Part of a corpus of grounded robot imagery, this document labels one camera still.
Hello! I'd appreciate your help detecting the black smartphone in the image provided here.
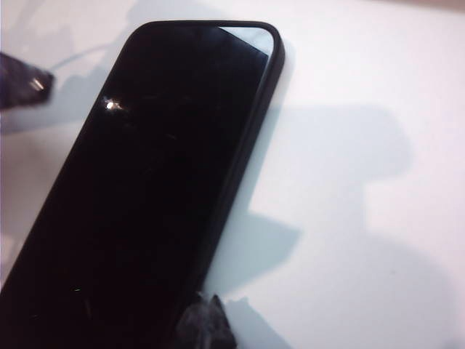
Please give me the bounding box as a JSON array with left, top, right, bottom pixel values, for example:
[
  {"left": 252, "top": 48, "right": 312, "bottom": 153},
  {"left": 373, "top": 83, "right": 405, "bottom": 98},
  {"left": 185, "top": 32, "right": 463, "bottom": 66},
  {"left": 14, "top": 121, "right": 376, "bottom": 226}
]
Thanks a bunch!
[{"left": 0, "top": 20, "right": 286, "bottom": 349}]

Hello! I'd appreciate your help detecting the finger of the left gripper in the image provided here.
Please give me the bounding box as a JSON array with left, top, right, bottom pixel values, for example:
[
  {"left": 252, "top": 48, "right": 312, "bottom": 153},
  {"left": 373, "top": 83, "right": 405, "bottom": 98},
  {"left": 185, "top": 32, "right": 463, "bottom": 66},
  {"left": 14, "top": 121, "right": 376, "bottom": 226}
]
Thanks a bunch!
[{"left": 0, "top": 50, "right": 56, "bottom": 110}]

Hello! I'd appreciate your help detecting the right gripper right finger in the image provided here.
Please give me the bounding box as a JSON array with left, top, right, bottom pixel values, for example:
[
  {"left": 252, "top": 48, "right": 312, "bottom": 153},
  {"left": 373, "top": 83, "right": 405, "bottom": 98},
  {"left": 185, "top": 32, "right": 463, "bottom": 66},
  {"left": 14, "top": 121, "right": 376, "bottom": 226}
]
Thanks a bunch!
[{"left": 203, "top": 292, "right": 239, "bottom": 349}]

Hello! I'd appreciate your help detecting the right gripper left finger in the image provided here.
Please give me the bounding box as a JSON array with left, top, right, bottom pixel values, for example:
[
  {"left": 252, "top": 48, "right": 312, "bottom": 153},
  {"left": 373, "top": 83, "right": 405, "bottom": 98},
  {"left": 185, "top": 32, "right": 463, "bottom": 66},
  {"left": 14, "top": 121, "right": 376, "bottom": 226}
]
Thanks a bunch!
[{"left": 177, "top": 290, "right": 210, "bottom": 349}]

